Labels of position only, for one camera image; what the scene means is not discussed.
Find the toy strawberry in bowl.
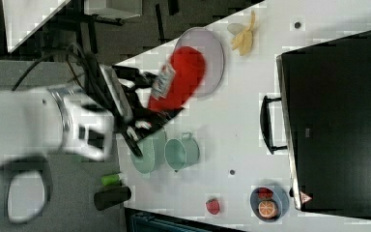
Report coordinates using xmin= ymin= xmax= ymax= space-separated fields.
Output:
xmin=257 ymin=188 xmax=273 ymax=199

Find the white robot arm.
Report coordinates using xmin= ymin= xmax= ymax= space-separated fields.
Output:
xmin=0 ymin=66 xmax=134 ymax=163

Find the green oval colander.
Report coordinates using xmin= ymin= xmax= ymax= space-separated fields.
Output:
xmin=130 ymin=129 xmax=166 ymax=174

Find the black toaster oven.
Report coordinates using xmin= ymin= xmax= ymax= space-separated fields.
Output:
xmin=276 ymin=30 xmax=371 ymax=219

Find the green measuring cup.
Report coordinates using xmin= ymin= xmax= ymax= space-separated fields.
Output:
xmin=164 ymin=131 xmax=200 ymax=171

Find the blue bowl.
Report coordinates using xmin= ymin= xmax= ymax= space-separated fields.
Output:
xmin=250 ymin=186 xmax=289 ymax=222

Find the dark cylinder cup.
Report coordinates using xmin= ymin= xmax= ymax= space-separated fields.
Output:
xmin=94 ymin=186 xmax=131 ymax=211

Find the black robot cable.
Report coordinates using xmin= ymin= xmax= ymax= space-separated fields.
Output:
xmin=11 ymin=42 xmax=144 ymax=159

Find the green bottle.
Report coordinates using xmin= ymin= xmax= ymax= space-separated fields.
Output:
xmin=100 ymin=173 xmax=124 ymax=187

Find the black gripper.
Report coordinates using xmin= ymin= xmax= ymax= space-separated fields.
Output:
xmin=100 ymin=65 xmax=184 ymax=134

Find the toy orange slice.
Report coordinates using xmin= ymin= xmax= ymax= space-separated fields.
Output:
xmin=258 ymin=200 xmax=278 ymax=218

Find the red ketchup bottle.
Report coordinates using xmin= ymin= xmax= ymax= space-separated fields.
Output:
xmin=148 ymin=46 xmax=206 ymax=111

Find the toy strawberry on table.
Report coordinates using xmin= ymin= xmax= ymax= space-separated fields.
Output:
xmin=206 ymin=198 xmax=220 ymax=215

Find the purple round plate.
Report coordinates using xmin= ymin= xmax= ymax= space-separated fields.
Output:
xmin=175 ymin=27 xmax=224 ymax=98

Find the peeled toy banana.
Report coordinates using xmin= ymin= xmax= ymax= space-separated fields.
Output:
xmin=227 ymin=12 xmax=256 ymax=56

